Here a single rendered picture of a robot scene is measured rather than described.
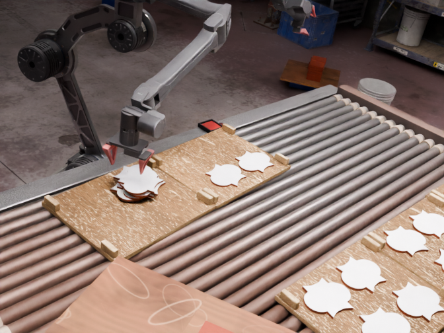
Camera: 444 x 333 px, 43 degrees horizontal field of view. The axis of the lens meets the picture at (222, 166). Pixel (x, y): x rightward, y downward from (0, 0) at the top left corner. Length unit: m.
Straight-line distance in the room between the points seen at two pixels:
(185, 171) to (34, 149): 2.01
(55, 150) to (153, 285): 2.53
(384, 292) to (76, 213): 0.92
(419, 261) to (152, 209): 0.83
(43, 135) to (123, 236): 2.40
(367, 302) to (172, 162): 0.83
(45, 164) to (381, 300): 2.53
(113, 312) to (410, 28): 5.57
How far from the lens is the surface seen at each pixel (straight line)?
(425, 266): 1.82
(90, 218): 1.72
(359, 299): 1.62
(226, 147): 2.13
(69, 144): 3.88
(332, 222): 1.89
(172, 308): 1.32
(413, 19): 6.48
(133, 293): 1.34
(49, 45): 2.83
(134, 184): 1.78
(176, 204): 1.79
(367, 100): 2.76
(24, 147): 3.86
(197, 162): 2.01
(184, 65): 1.74
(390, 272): 1.75
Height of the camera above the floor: 2.00
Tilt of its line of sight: 32 degrees down
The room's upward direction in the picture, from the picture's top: 9 degrees clockwise
